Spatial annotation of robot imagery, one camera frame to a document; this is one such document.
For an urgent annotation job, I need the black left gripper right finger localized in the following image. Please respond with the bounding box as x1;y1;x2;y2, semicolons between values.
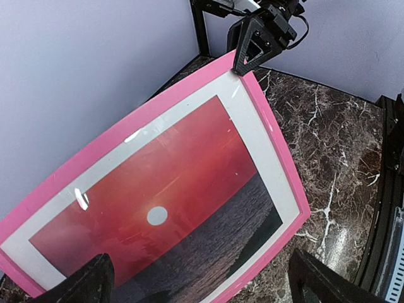
288;249;384;302

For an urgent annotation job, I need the white mat board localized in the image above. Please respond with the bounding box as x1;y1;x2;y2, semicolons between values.
0;71;300;303

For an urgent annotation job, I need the red and grey photo print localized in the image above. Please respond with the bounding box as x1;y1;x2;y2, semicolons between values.
30;97;282;302

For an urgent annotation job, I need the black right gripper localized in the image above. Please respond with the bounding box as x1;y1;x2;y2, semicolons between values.
227;1;306;76

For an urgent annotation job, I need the white slotted cable duct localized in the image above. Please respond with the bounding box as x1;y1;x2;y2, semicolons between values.
385;208;403;302

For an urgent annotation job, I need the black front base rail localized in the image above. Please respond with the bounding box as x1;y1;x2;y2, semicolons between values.
354;93;403;302

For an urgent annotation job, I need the black right enclosure post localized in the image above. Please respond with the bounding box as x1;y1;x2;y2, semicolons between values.
190;0;210;57

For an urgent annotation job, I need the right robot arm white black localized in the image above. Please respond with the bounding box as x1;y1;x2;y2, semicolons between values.
195;0;309;76

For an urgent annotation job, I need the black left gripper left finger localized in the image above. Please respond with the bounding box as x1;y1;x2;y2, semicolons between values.
34;254;114;303

